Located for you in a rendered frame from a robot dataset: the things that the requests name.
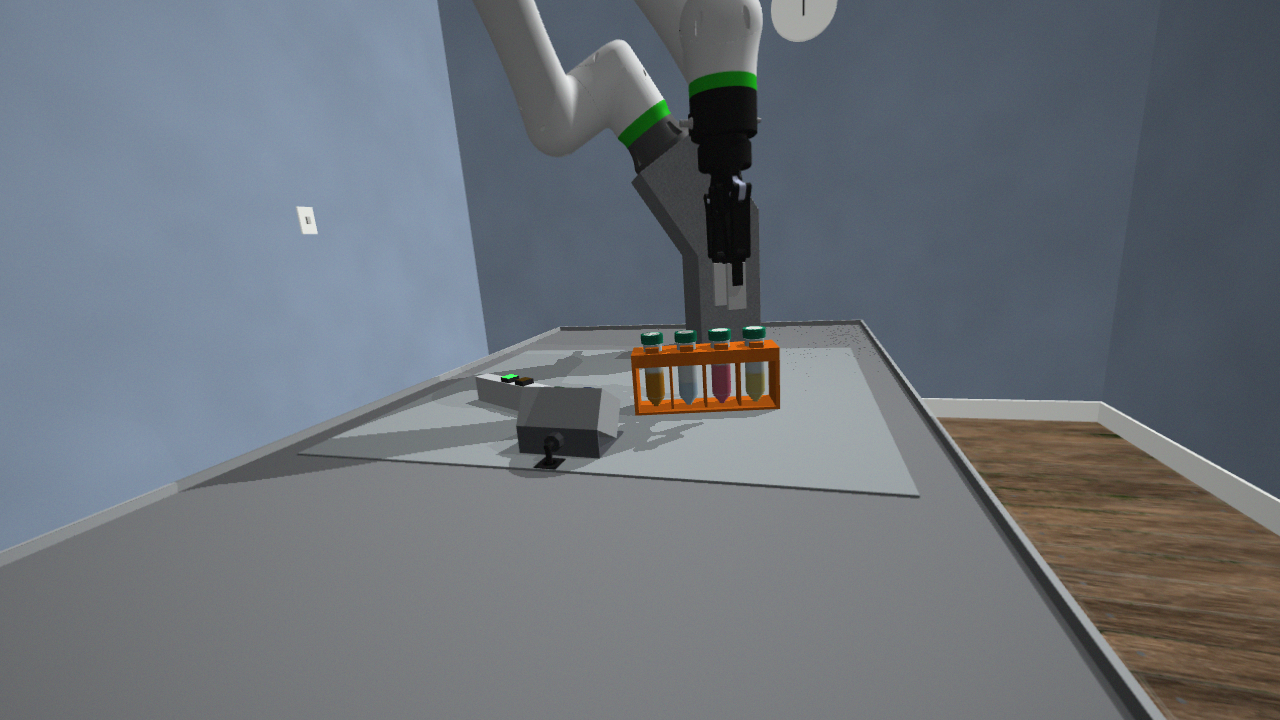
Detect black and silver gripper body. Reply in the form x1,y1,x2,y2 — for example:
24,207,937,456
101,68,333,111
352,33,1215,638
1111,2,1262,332
698,138,753,208

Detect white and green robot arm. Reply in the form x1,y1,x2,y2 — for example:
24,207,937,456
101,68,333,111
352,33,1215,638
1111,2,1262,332
472,0,763,174

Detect orange tube rack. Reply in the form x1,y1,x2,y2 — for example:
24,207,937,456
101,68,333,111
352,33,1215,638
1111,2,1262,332
631,340,780,416

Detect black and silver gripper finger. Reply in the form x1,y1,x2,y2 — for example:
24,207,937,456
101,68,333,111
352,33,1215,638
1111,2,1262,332
704,186,727,306
714,176,753,310

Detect light grey bench mat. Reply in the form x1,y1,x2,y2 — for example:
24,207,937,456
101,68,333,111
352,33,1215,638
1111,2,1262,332
297,348,920,498

